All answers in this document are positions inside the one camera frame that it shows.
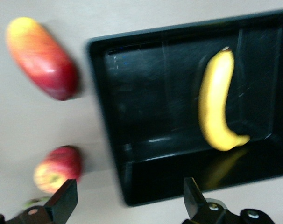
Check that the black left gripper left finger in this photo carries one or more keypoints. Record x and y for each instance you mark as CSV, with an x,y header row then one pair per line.
x,y
64,203

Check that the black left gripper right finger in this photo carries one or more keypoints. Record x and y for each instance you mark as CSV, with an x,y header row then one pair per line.
x,y
193,200

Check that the yellow banana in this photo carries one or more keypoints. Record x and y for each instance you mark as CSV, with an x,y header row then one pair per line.
x,y
214,98

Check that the red apple with yellow patch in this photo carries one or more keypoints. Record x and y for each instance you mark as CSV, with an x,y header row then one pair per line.
x,y
59,163

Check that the black rectangular plastic tray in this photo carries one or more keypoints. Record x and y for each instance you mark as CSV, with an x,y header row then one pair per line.
x,y
143,105

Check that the red yellow mango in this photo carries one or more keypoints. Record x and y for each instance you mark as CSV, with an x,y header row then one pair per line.
x,y
41,58

